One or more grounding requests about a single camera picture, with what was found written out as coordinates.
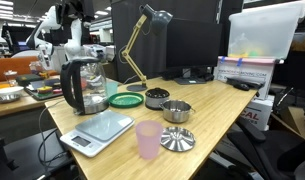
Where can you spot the black fabric curtain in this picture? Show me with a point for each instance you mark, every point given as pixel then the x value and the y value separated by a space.
pixel 155 56

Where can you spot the glass jar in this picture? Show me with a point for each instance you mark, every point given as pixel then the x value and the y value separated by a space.
pixel 10 77

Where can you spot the small white robot arm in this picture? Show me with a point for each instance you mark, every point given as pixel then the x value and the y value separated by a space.
pixel 53 18

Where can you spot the pink plastic cup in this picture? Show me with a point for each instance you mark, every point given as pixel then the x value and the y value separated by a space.
pixel 148 140

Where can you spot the white bowl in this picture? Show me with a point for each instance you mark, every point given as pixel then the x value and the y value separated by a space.
pixel 8 90

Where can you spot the green round plate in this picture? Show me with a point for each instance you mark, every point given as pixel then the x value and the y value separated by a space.
pixel 125 100

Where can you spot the white kitchen scale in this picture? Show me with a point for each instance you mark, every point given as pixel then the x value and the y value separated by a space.
pixel 102 125

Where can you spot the dark green box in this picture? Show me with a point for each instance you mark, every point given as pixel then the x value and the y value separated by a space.
pixel 28 79

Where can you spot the round black grey tin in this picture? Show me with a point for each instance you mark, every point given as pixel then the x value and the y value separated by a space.
pixel 155 100

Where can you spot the black computer mouse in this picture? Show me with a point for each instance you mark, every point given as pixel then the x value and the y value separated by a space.
pixel 241 87

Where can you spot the clear plastic storage bin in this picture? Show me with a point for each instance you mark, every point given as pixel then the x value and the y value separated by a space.
pixel 265 33

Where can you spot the glass electric kettle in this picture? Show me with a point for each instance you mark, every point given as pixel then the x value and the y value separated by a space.
pixel 92 83

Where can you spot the silver steel pot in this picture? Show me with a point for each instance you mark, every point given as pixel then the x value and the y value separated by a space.
pixel 175 115

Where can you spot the wooden side table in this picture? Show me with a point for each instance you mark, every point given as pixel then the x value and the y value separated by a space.
pixel 25 101

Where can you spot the teal plastic cup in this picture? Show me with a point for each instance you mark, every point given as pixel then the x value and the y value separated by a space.
pixel 112 88

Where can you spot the orange sofa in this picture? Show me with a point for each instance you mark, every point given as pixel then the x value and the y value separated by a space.
pixel 12 66

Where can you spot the white printed cardboard box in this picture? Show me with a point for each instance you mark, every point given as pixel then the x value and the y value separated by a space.
pixel 245 75

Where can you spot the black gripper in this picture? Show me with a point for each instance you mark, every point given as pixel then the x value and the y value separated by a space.
pixel 78 10

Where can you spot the yellow green sponge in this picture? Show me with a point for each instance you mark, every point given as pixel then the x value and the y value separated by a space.
pixel 44 90

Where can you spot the pink flat lid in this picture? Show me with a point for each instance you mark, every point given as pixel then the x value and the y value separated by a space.
pixel 252 60

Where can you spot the yellow desk lamp grey shade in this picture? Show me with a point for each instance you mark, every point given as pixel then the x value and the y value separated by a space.
pixel 160 20

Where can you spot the black computer monitor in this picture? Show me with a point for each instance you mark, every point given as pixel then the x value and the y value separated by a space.
pixel 192 43

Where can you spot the white box red letters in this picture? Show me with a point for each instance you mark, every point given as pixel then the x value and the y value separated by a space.
pixel 258 113

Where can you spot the silver steel lid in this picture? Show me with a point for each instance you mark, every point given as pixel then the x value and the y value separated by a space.
pixel 178 138

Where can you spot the black office chair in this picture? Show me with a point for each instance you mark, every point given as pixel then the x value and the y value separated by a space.
pixel 265 156

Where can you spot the black tray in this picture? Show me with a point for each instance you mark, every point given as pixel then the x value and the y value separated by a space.
pixel 42 96

